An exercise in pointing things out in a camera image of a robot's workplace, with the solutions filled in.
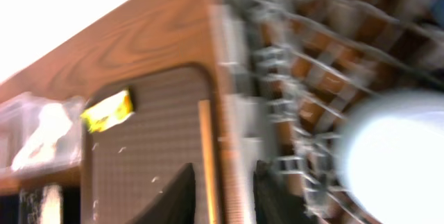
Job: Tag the dark brown serving tray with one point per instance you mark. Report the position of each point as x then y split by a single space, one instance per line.
126 167

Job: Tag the white tissue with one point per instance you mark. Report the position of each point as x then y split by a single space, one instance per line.
40 147

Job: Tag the grey dishwasher rack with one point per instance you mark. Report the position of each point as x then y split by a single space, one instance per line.
299 66

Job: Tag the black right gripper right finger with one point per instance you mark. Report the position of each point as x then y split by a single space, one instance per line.
273 203

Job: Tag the clear plastic bin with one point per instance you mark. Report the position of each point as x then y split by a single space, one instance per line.
19 119

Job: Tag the black plastic tray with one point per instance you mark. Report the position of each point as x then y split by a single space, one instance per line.
51 204

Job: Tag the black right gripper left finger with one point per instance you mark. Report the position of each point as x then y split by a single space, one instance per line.
176 204

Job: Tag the green yellow snack wrapper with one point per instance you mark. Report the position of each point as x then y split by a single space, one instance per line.
109 112

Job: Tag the light blue bowl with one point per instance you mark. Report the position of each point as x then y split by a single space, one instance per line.
389 156

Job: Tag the wooden chopstick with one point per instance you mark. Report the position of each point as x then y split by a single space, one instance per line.
205 119

